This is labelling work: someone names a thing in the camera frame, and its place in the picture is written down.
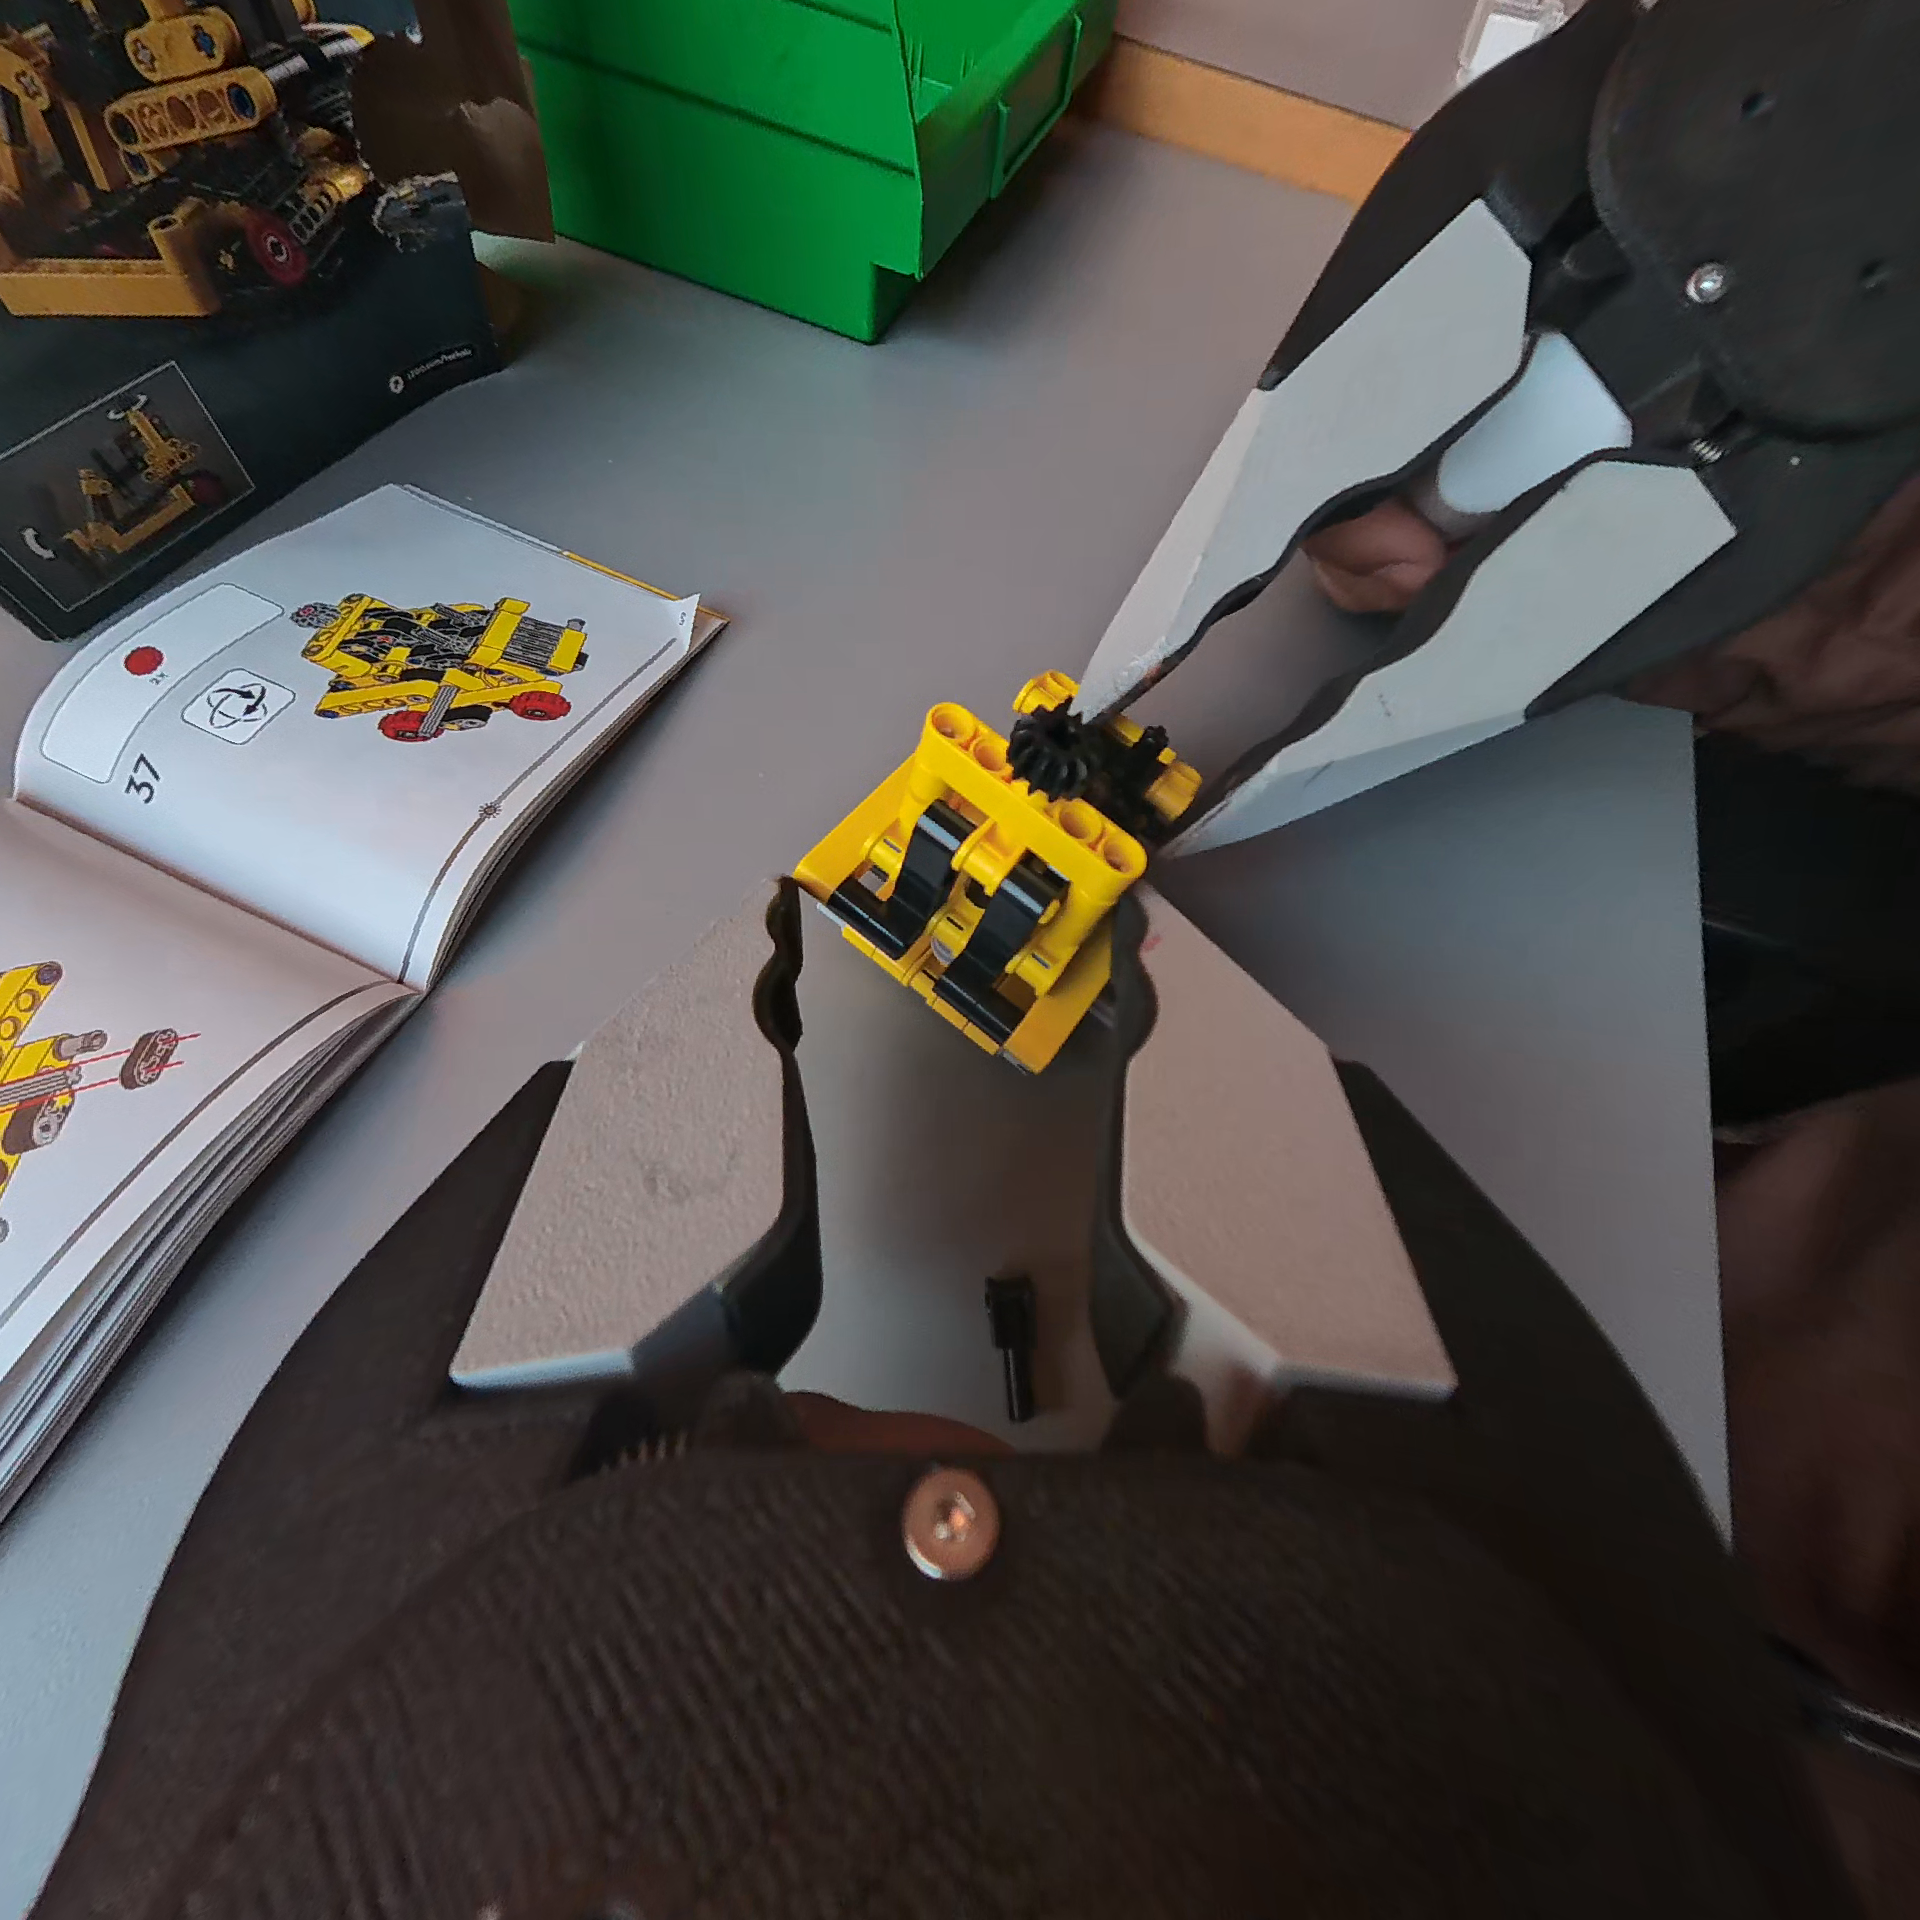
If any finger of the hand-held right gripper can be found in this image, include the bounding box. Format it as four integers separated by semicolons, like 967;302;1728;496
1168;448;1738;859
1077;198;1636;716

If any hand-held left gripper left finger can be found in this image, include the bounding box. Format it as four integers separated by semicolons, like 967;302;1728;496
450;877;826;1392

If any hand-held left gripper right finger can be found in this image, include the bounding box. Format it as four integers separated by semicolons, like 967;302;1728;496
1087;885;1461;1407

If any yellow black lego model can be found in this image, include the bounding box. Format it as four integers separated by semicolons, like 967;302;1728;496
791;669;1205;1076

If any small black lego pin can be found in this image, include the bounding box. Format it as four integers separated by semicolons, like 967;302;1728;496
982;1270;1040;1421

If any open lego instruction booklet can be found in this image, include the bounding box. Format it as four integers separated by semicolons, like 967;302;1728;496
0;481;732;1524

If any dark lego set box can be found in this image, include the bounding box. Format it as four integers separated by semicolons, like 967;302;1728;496
0;0;558;644

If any person's right hand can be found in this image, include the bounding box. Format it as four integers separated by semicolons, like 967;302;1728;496
1302;496;1450;615

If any clear plastic piece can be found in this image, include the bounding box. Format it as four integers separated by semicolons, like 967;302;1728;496
1462;0;1578;77

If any wooden ledge strip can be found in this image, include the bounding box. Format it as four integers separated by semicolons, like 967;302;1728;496
1072;36;1415;206

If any person's dark clothing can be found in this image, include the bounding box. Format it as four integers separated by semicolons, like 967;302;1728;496
1695;703;1920;1771

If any green plastic storage bin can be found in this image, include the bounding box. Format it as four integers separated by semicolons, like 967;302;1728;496
506;0;1120;347

